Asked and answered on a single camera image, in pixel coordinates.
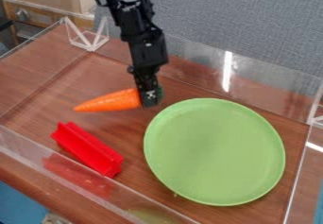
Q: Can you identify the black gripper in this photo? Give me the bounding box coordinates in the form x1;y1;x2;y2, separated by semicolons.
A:
126;29;168;108

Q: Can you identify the orange toy carrot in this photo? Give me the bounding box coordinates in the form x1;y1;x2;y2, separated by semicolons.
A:
73;89;141;112

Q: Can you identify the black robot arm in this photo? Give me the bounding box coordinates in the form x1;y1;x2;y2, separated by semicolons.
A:
94;0;169;107

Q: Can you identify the green round plate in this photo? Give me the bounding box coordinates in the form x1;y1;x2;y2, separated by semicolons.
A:
144;98;285;206

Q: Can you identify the red plastic block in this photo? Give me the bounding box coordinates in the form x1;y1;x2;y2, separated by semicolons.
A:
50;122;124;178

